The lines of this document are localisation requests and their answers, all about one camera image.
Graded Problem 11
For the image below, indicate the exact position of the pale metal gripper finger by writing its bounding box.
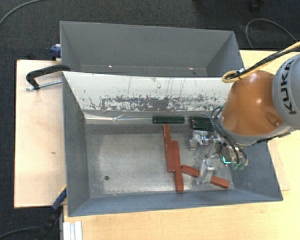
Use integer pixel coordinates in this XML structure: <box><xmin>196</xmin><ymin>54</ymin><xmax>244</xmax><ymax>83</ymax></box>
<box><xmin>197</xmin><ymin>158</ymin><xmax>216</xmax><ymax>185</ymax></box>
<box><xmin>189</xmin><ymin>130</ymin><xmax>214</xmax><ymax>150</ymax></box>

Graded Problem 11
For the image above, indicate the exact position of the dark green flat block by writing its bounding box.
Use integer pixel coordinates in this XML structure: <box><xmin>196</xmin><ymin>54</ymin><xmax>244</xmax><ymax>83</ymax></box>
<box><xmin>191</xmin><ymin>122</ymin><xmax>214</xmax><ymax>131</ymax></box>
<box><xmin>152</xmin><ymin>116</ymin><xmax>186</xmax><ymax>125</ymax></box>
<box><xmin>190</xmin><ymin>116</ymin><xmax>212</xmax><ymax>124</ymax></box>

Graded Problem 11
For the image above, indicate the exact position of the red-brown flat block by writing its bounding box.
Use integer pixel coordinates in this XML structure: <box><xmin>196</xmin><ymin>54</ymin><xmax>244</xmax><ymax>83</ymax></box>
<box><xmin>162</xmin><ymin>123</ymin><xmax>177</xmax><ymax>173</ymax></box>
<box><xmin>171</xmin><ymin>140</ymin><xmax>185</xmax><ymax>193</ymax></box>
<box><xmin>180</xmin><ymin>164</ymin><xmax>231</xmax><ymax>190</ymax></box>

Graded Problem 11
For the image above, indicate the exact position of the grey metal bin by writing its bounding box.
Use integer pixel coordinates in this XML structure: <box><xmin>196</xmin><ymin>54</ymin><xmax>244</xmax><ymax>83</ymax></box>
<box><xmin>59</xmin><ymin>20</ymin><xmax>284</xmax><ymax>218</ymax></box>

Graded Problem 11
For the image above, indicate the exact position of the pale wood board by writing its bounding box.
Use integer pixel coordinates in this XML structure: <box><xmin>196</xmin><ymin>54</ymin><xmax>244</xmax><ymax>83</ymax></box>
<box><xmin>13</xmin><ymin>59</ymin><xmax>69</xmax><ymax>209</ymax></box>

